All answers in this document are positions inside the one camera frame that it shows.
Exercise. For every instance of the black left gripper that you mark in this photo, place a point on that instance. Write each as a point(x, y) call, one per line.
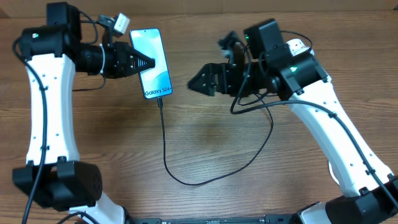
point(124, 61)

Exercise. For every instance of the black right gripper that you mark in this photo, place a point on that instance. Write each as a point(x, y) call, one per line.
point(214, 73)

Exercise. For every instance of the smartphone with blue-white screen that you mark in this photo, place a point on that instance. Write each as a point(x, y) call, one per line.
point(154, 77)

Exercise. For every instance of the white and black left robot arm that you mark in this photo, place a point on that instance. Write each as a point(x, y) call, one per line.
point(53, 175)

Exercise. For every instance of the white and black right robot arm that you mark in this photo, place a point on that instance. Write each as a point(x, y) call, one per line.
point(289, 69)

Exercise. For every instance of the white power strip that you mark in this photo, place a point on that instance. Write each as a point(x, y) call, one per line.
point(296, 46)

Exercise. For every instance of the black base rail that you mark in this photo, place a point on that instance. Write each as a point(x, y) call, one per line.
point(217, 220)

